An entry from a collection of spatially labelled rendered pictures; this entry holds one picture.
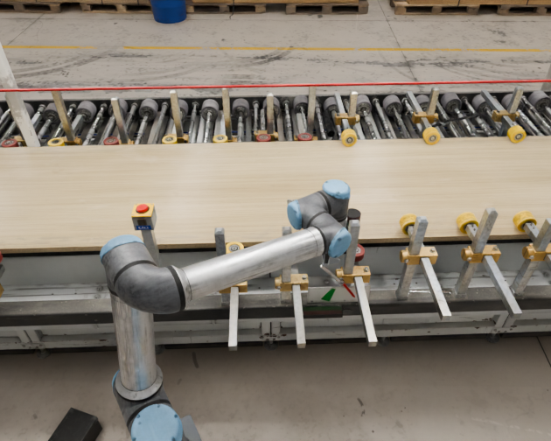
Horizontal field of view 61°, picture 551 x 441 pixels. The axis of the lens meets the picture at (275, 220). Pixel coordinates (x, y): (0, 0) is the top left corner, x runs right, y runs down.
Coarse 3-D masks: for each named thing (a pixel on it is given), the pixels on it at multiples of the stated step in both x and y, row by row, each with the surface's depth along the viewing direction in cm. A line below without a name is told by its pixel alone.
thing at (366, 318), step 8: (360, 280) 187; (360, 288) 184; (360, 296) 181; (360, 304) 178; (360, 312) 178; (368, 312) 175; (368, 320) 173; (368, 328) 170; (368, 336) 167; (368, 344) 167; (376, 344) 167
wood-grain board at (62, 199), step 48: (144, 144) 255; (192, 144) 255; (240, 144) 255; (288, 144) 255; (336, 144) 255; (384, 144) 255; (432, 144) 255; (480, 144) 255; (528, 144) 255; (0, 192) 223; (48, 192) 223; (96, 192) 223; (144, 192) 223; (192, 192) 223; (240, 192) 223; (288, 192) 223; (384, 192) 223; (432, 192) 223; (480, 192) 223; (528, 192) 223; (0, 240) 199; (48, 240) 199; (96, 240) 199; (192, 240) 199; (240, 240) 199; (384, 240) 200; (432, 240) 202
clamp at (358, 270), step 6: (336, 270) 191; (342, 270) 190; (354, 270) 190; (360, 270) 190; (342, 276) 188; (348, 276) 189; (354, 276) 189; (366, 276) 189; (348, 282) 191; (366, 282) 191
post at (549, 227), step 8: (544, 224) 178; (544, 232) 178; (536, 240) 184; (544, 240) 180; (536, 248) 184; (544, 248) 183; (528, 264) 190; (536, 264) 189; (520, 272) 195; (528, 272) 192; (520, 280) 196; (528, 280) 196; (520, 288) 199
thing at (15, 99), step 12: (0, 48) 221; (0, 60) 222; (0, 72) 226; (12, 84) 231; (12, 96) 235; (12, 108) 239; (24, 108) 243; (24, 120) 244; (24, 132) 248; (36, 144) 254
